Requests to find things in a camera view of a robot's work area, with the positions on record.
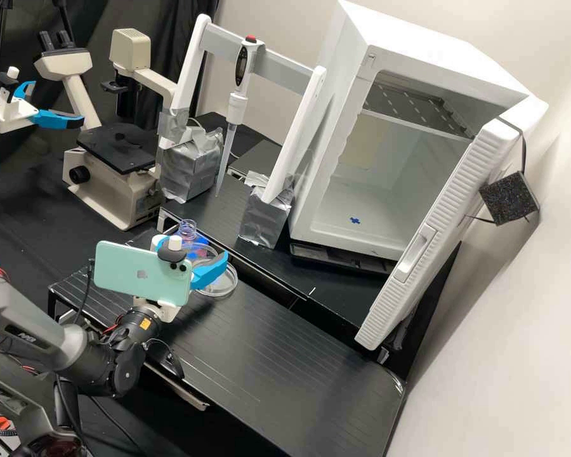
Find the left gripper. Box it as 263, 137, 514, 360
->
0, 80, 84, 133

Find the white pipette stand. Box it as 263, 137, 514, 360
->
155, 13, 328, 249

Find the black cable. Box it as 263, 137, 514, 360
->
73, 258, 96, 330

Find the cream microscope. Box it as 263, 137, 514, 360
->
33, 28, 178, 233

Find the right wrist camera phone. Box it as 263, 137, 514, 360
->
93, 235, 195, 307

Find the white incubator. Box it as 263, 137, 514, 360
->
287, 0, 551, 263

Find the black platform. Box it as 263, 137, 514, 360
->
47, 263, 406, 457
227, 139, 289, 185
157, 180, 461, 383

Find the petri dish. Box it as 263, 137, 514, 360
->
203, 262, 240, 300

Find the pipette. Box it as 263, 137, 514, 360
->
214, 36, 265, 197

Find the incubator door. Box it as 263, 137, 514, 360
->
354, 97, 551, 352

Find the small bottle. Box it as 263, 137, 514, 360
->
176, 218, 200, 244

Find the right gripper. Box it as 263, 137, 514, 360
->
132, 236, 230, 322

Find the petri dish lid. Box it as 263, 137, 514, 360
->
180, 237, 220, 265

